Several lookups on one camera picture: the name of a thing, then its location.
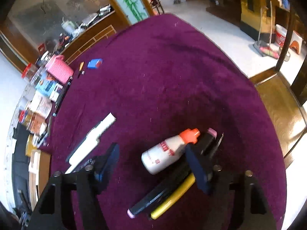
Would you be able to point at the yellow black marker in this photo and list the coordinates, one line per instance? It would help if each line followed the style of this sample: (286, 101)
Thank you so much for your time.
(174, 197)

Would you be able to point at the large clear plastic jar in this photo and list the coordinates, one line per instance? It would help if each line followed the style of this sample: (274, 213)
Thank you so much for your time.
(32, 74)

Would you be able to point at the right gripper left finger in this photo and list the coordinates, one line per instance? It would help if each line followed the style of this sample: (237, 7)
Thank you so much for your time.
(54, 209)

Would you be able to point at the black markers bundle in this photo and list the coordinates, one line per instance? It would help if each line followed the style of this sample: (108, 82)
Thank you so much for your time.
(62, 96)

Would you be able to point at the clear jar orange label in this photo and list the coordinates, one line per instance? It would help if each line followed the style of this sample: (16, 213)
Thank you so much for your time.
(35, 123)

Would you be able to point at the purple velvet tablecloth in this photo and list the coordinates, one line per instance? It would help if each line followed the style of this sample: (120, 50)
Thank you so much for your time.
(160, 77)

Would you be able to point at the wooden chair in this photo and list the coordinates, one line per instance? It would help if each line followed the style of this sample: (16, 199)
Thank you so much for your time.
(283, 100)

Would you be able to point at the small white blue box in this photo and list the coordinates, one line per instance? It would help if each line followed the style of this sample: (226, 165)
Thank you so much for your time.
(56, 91)

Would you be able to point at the white glue bottle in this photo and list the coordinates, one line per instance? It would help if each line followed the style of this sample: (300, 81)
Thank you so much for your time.
(168, 151)

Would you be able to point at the cardboard tray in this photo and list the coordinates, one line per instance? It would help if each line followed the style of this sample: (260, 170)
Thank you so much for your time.
(39, 174)

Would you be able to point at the small orange screwdriver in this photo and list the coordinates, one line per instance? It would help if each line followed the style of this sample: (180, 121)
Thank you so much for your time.
(80, 69)

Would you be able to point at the blue lighter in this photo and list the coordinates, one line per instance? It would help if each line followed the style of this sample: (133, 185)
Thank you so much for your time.
(94, 63)

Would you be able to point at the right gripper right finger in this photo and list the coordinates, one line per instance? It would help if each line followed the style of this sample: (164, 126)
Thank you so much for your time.
(238, 201)

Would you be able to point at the white pill bottle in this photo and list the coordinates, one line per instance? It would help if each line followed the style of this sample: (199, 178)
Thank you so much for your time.
(41, 104)

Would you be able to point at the white marker pen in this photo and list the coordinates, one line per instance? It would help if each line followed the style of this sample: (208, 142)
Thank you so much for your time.
(90, 141)

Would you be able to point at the black marker pink cap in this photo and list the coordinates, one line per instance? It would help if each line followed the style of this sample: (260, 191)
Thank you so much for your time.
(173, 179)

